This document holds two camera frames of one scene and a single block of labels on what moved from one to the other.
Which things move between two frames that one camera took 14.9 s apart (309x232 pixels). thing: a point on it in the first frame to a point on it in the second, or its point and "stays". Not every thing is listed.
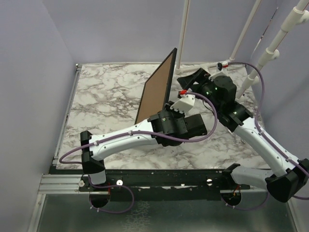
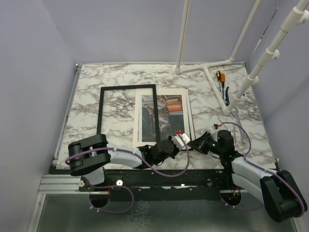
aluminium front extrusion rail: (61, 184) stays
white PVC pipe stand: (203, 67) stays
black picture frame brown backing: (156, 88) to (100, 114)
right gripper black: (199, 76) to (200, 144)
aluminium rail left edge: (77, 70) stays
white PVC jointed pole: (300, 15) stays
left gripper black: (167, 106) to (176, 150)
